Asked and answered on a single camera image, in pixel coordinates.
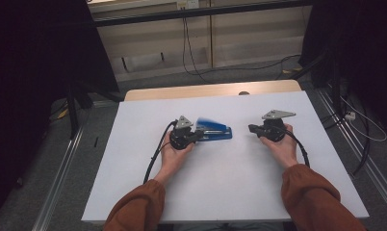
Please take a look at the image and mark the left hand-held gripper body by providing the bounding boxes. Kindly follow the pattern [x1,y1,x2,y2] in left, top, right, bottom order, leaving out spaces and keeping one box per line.
[169,115,195,151]

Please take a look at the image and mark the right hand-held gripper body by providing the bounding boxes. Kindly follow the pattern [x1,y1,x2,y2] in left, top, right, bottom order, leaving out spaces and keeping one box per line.
[262,109,297,142]

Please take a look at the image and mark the blue stapler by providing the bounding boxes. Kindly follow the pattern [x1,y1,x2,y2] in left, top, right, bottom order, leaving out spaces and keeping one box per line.
[194,116,233,142]

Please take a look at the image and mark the person's right hand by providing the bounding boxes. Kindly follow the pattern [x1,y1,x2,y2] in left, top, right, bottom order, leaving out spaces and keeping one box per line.
[260,124,300,170]

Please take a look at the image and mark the person's left hand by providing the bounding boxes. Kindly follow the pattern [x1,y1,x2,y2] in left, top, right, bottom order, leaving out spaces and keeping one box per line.
[154,141,195,187]

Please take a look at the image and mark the white table sheet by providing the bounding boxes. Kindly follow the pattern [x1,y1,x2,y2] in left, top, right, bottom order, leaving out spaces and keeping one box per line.
[81,90,370,223]

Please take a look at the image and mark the black metal stand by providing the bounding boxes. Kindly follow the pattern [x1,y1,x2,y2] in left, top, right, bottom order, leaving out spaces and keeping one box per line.
[291,47,344,120]
[65,81,123,141]

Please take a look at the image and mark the beige cabinet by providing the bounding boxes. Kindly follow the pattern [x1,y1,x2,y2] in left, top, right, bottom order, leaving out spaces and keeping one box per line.
[87,0,313,83]

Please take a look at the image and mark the black horizontal bar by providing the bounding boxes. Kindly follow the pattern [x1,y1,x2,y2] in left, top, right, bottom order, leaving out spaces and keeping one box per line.
[93,0,311,27]

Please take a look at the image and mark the black curtain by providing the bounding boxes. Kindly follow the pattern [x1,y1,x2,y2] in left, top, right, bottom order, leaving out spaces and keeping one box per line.
[298,0,387,136]
[0,0,120,219]

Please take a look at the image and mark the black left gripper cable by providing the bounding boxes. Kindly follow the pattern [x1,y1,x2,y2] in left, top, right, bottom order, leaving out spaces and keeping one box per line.
[142,119,179,185]

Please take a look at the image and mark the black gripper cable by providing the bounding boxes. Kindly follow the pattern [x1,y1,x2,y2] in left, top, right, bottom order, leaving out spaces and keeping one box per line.
[284,128,311,168]
[142,119,179,185]

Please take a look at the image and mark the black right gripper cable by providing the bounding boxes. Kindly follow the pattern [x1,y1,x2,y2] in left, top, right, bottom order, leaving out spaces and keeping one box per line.
[284,128,311,168]

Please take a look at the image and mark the black hanging cable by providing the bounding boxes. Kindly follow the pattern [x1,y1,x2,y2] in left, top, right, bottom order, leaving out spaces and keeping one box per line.
[181,17,302,85]

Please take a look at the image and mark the black floor cable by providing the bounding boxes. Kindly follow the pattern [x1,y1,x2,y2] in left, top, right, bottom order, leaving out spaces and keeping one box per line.
[321,95,373,176]

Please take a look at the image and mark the white floor cable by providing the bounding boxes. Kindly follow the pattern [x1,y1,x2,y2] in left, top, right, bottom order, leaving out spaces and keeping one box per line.
[340,95,387,143]

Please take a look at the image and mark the aluminium floor rail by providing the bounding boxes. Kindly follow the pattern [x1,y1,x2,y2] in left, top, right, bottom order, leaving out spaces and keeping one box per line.
[316,88,387,219]
[32,124,87,231]

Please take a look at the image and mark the white wall socket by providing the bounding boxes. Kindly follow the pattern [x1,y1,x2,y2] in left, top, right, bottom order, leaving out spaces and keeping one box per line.
[176,0,200,10]

